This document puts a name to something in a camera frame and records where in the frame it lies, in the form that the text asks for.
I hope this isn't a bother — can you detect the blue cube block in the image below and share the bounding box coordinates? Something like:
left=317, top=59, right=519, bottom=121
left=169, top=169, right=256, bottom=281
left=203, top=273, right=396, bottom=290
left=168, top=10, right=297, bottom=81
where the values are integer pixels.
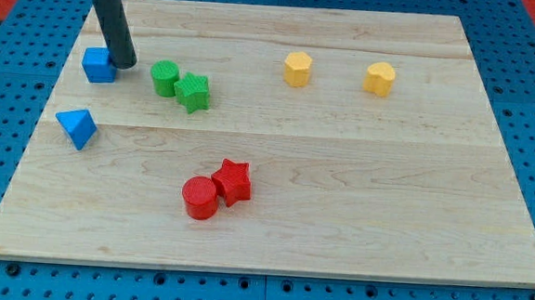
left=81, top=47, right=117, bottom=84

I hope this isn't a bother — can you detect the red cylinder block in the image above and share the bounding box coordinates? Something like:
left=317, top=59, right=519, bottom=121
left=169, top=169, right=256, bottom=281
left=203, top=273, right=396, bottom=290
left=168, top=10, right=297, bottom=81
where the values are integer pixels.
left=182, top=176, right=218, bottom=220

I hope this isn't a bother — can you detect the blue triangle block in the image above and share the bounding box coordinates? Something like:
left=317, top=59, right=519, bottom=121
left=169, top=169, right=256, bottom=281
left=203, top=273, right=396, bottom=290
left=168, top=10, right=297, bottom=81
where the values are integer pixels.
left=56, top=109, right=98, bottom=150

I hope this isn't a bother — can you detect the green cylinder block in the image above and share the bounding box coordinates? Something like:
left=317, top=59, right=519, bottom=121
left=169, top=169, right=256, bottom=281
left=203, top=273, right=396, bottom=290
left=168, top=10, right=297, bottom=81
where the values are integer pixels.
left=150, top=59, right=180, bottom=98

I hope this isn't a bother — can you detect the light wooden board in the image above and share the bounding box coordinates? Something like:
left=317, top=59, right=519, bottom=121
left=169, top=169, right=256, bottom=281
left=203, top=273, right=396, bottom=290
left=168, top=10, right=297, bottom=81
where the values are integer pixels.
left=0, top=0, right=535, bottom=289

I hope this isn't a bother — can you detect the yellow heart block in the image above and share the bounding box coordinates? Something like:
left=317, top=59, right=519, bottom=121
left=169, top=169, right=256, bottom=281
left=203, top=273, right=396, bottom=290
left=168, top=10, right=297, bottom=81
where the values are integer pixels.
left=362, top=62, right=396, bottom=97

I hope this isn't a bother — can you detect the yellow hexagon block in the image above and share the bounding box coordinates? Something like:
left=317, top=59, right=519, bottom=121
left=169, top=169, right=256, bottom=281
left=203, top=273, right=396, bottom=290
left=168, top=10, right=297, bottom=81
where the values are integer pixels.
left=283, top=51, right=313, bottom=87

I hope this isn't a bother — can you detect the green star block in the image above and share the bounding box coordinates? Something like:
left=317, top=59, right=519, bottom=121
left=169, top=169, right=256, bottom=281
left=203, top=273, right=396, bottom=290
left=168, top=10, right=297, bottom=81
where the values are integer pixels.
left=174, top=72, right=210, bottom=113

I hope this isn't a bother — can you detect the red star block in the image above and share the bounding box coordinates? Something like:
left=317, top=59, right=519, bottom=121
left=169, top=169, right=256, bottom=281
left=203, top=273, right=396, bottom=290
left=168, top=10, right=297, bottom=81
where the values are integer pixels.
left=211, top=159, right=252, bottom=207

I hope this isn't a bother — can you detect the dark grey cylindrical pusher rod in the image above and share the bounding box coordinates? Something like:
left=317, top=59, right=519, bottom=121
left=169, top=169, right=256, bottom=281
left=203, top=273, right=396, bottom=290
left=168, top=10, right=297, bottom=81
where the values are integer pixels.
left=92, top=0, right=137, bottom=70

